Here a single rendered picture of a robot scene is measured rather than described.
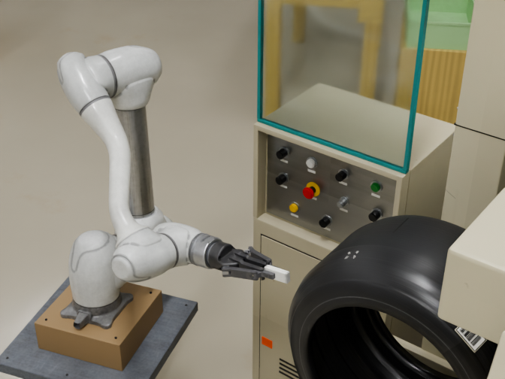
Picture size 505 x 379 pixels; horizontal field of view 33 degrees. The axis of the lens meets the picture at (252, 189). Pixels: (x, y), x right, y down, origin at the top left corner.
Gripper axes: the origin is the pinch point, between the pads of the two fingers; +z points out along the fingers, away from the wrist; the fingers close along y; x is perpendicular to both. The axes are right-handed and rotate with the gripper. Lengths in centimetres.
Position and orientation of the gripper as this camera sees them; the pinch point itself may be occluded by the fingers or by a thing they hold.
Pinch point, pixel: (276, 274)
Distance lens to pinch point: 216.4
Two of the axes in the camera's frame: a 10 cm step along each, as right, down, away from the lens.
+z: 8.0, 2.1, -5.7
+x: 1.1, 8.8, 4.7
